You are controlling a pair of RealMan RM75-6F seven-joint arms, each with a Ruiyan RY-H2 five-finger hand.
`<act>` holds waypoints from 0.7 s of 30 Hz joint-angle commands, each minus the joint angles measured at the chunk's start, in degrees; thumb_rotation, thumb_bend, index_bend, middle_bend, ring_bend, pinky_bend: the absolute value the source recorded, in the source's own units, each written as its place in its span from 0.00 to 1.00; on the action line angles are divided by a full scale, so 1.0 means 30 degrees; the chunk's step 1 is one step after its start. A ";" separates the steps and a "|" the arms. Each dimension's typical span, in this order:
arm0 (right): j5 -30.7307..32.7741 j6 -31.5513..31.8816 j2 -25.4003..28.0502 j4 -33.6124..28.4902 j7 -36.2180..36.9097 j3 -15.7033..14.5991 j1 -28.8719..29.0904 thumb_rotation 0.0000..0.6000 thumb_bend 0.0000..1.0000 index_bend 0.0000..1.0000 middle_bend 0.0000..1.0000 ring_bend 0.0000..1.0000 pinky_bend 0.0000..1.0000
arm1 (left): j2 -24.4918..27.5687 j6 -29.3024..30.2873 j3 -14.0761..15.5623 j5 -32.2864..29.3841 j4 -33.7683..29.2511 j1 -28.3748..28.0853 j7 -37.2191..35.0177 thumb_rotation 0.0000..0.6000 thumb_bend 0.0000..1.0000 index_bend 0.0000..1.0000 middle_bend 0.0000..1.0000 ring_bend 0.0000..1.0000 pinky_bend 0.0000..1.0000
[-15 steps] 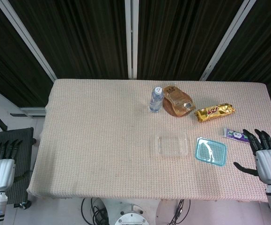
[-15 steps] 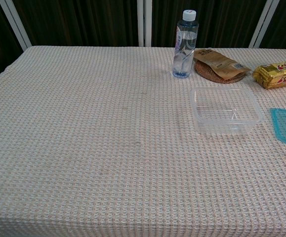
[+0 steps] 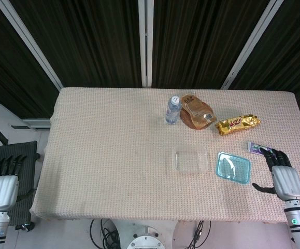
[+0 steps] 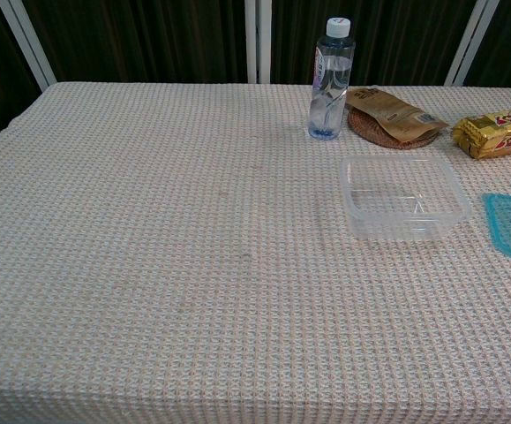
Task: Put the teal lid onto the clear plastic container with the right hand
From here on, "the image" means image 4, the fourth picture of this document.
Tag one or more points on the yellow foil snack package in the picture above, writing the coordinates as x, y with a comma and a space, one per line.
498, 132

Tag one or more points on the clear plastic food container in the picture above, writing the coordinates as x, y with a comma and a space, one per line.
403, 199

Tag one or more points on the white metal frame post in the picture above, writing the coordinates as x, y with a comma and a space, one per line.
27, 42
471, 44
257, 40

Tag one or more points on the clear plastic water bottle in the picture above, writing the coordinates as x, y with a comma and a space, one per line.
331, 84

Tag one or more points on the beige waffle-weave tablecloth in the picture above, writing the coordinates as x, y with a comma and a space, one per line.
171, 265

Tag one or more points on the round woven rattan coaster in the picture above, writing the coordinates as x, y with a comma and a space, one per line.
370, 130

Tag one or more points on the brown kraft snack pouch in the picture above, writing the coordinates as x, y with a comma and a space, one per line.
392, 112

